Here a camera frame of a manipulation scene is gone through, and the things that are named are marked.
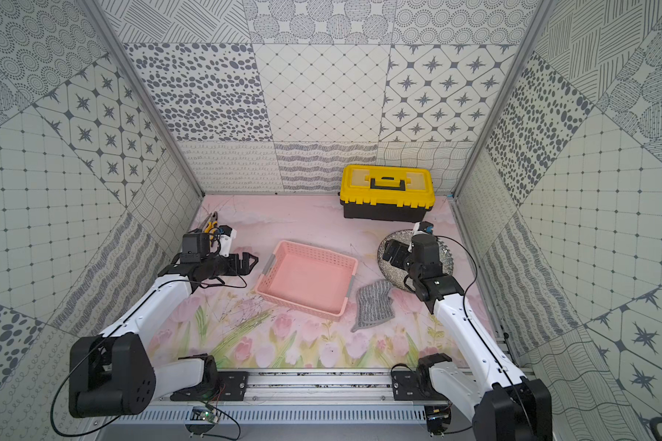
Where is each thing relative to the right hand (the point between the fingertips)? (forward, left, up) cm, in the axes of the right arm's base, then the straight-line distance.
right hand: (398, 249), depth 83 cm
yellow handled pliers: (+21, +71, -14) cm, 75 cm away
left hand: (0, +51, -4) cm, 51 cm away
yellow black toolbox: (+25, -2, -1) cm, 25 cm away
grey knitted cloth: (-12, +7, -13) cm, 19 cm away
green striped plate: (0, -1, -16) cm, 16 cm away
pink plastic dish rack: (-2, +29, -18) cm, 34 cm away
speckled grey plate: (0, -2, -16) cm, 16 cm away
